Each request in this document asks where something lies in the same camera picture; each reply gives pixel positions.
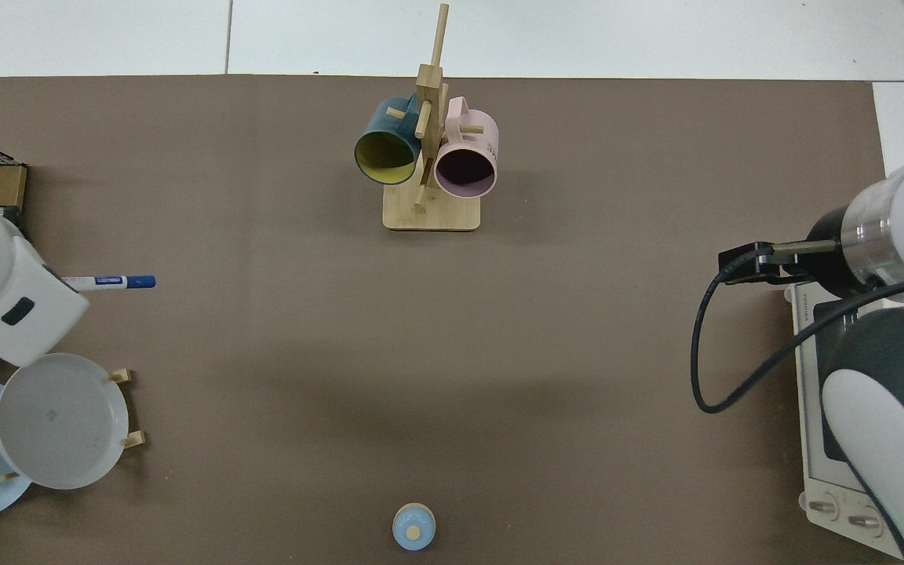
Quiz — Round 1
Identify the brown table cloth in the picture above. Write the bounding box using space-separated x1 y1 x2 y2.
0 75 892 565

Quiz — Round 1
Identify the dark blue cup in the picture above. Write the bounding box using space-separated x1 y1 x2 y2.
354 96 424 186

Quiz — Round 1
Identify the grey plate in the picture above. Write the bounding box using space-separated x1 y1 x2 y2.
0 353 129 490

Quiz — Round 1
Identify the wooden cup stand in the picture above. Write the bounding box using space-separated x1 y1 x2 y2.
382 3 482 232

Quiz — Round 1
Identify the pink cup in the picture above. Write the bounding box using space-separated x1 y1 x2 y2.
433 97 499 199

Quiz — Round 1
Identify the pale toaster oven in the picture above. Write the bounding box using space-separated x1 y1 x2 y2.
786 282 904 562

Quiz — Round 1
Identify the small blue round bell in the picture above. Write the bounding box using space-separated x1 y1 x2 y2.
392 503 436 552

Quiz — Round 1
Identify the white marker with blue cap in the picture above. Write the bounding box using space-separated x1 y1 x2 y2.
60 275 157 292

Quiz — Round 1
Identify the wooden plate rack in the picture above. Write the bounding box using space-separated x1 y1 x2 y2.
0 367 147 482

